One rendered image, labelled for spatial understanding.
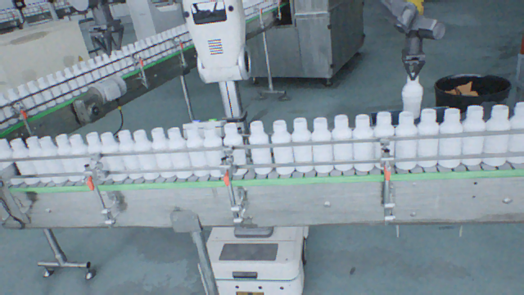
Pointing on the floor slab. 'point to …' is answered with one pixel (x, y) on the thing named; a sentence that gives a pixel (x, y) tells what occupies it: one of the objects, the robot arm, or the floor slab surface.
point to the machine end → (310, 40)
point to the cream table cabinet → (39, 53)
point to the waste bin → (499, 88)
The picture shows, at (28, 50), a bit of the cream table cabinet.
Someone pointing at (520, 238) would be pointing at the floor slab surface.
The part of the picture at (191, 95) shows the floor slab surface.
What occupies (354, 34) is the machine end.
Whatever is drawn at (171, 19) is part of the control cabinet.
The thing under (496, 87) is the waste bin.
